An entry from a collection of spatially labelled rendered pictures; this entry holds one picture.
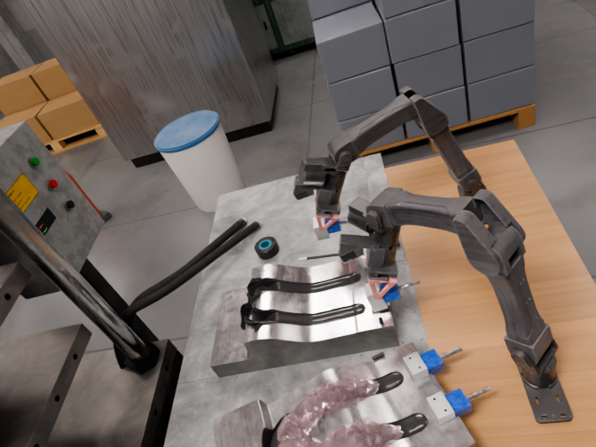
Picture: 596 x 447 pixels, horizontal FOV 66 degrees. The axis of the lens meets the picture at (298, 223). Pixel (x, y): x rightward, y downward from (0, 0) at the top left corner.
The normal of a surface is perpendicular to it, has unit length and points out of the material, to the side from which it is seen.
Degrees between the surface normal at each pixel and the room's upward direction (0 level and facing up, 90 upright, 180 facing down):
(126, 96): 90
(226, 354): 0
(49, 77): 90
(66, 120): 90
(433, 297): 0
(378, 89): 90
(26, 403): 0
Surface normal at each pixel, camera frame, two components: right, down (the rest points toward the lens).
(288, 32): -0.06, 0.66
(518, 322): -0.69, 0.56
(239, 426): -0.31, -0.72
